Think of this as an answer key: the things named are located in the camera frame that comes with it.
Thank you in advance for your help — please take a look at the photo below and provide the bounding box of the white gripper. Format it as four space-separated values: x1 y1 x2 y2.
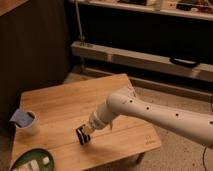
82 112 107 135

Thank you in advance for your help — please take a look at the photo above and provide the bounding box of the black and white eraser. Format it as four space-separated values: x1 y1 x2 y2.
76 126 91 145

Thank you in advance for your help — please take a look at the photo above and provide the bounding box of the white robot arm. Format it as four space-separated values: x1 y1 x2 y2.
82 90 213 148

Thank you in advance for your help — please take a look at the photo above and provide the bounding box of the low wooden table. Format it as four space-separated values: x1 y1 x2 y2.
12 74 161 171

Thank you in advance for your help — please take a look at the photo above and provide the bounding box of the white cube on plate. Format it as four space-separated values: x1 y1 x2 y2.
42 157 50 165

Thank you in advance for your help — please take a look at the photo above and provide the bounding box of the green plate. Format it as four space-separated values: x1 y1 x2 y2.
10 148 55 171

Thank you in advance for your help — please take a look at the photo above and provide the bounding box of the white cup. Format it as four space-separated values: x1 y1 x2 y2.
15 111 39 135

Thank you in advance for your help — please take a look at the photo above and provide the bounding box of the white block on plate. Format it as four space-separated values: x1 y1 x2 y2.
27 160 40 171

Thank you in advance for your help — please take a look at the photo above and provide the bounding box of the blue cloth in cup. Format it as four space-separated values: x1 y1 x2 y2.
10 109 32 127

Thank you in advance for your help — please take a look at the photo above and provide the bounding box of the metal pole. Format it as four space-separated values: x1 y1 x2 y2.
74 0 84 45

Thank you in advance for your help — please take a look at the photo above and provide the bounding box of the wooden shelf beam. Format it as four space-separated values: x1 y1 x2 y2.
71 41 213 82

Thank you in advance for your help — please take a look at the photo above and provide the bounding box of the black handle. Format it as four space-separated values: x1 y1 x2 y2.
169 57 200 68

